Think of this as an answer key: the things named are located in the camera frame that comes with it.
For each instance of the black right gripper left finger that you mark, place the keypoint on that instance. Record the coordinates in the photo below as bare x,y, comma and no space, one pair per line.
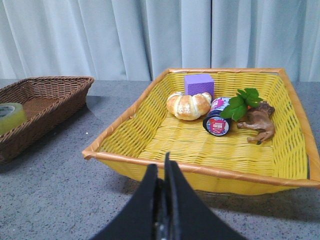
138,219

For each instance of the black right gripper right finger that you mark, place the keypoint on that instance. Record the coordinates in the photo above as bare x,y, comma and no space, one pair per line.
190,218

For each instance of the yellow-green tape roll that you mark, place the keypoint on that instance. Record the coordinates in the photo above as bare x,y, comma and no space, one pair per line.
12,114

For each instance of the small colourful printed can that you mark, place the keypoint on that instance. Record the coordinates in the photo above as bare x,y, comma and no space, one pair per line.
214,124

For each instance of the yellow woven basket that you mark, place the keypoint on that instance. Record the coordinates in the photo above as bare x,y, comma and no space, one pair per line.
145,132

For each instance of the toy bread roll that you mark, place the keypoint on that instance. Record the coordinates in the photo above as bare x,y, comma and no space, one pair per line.
188,107

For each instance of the toy carrot with green leaves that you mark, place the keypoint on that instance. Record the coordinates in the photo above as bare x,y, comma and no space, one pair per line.
239,105

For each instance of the brown toy horse figure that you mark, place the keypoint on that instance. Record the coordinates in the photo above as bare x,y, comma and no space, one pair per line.
259,118

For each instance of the purple foam block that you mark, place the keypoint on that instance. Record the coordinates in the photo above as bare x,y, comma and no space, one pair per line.
198,84

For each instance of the brown wicker basket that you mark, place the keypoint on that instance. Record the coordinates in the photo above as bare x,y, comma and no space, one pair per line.
47,102

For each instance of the pale grey-green curtain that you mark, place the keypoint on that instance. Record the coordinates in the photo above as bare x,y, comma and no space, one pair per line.
135,40

